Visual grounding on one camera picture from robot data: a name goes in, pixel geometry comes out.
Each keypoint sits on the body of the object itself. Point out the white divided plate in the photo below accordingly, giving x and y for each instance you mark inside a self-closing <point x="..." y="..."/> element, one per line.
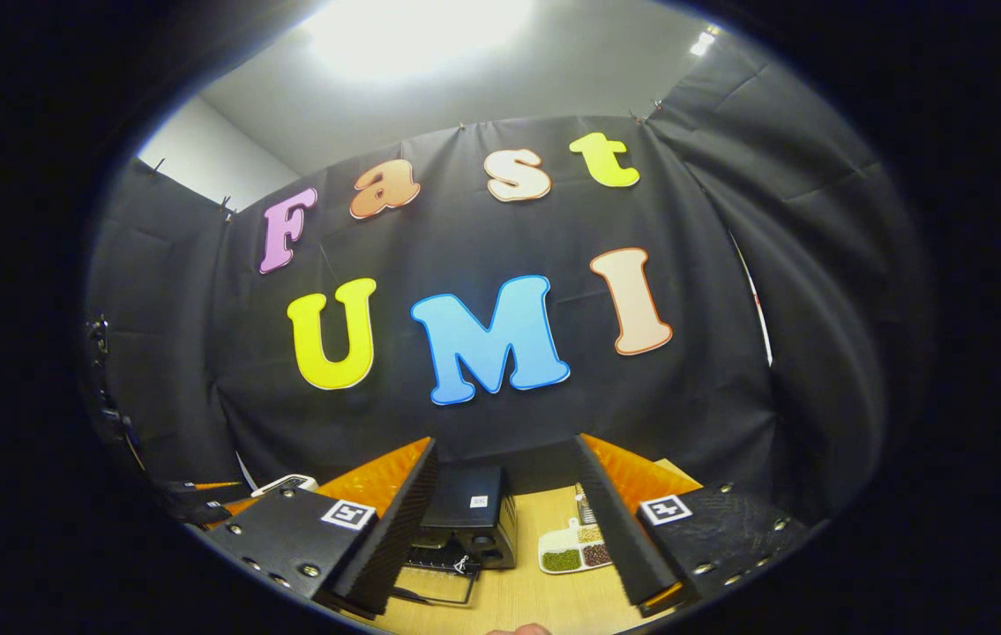
<point x="557" y="536"/>

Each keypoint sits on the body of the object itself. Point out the small ceiling light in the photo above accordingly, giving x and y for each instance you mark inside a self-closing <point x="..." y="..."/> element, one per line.
<point x="703" y="42"/>

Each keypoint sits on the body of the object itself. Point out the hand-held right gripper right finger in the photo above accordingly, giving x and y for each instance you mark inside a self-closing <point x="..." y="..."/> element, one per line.
<point x="619" y="529"/>

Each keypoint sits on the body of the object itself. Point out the green mung beans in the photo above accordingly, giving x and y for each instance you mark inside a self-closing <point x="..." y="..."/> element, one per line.
<point x="562" y="560"/>

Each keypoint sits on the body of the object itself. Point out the black electric oven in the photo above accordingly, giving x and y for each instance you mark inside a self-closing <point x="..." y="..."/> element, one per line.
<point x="469" y="503"/>

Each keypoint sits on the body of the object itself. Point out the large ceiling light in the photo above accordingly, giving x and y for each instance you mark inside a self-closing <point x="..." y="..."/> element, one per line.
<point x="412" y="31"/>

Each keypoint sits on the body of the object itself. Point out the dark equipment stand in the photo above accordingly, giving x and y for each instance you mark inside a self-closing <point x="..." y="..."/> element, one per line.
<point x="108" y="406"/>

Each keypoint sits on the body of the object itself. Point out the white toaster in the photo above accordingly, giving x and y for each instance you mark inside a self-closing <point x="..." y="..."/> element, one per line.
<point x="284" y="483"/>

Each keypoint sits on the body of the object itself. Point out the yellow soybeans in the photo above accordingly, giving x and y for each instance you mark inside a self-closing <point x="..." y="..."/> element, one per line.
<point x="589" y="534"/>

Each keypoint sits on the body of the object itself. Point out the red beans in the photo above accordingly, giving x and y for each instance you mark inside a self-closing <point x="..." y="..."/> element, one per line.
<point x="597" y="555"/>

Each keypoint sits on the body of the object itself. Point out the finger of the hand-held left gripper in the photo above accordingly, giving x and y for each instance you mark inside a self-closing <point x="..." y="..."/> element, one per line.
<point x="205" y="511"/>
<point x="200" y="487"/>

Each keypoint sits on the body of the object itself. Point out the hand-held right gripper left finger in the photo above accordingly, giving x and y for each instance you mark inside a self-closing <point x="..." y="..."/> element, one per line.
<point x="394" y="529"/>

